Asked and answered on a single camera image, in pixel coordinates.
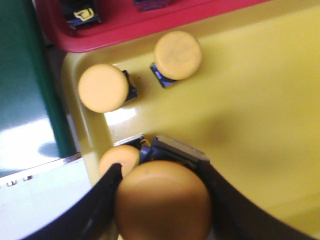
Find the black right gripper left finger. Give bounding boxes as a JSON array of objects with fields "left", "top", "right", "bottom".
[{"left": 24, "top": 163, "right": 123, "bottom": 240}]

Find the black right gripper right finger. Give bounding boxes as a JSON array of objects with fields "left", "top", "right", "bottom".
[{"left": 197, "top": 159, "right": 320, "bottom": 240}]

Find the yellow mushroom push button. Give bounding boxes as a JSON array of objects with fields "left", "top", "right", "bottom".
[{"left": 77, "top": 63, "right": 138, "bottom": 113}]

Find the yellow push button front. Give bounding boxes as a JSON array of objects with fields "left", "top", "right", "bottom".
[{"left": 149, "top": 30, "right": 202, "bottom": 89}]

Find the red push button back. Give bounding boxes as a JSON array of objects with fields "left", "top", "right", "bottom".
[{"left": 59, "top": 0, "right": 102, "bottom": 30}]

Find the red push button yellow tab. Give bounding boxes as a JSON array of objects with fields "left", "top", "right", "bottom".
[{"left": 132, "top": 0, "right": 175, "bottom": 12}]

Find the green conveyor belt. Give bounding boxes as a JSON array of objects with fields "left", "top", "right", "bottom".
[{"left": 0, "top": 0, "right": 76, "bottom": 177}]

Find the yellow plastic tray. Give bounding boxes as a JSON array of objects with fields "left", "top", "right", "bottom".
[{"left": 61, "top": 0, "right": 320, "bottom": 238}]

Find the red plastic tray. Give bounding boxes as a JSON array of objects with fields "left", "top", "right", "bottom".
[{"left": 35, "top": 0, "right": 260, "bottom": 53}]

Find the aluminium conveyor side rail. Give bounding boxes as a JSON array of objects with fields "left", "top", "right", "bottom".
[{"left": 0, "top": 155, "right": 91, "bottom": 240}]

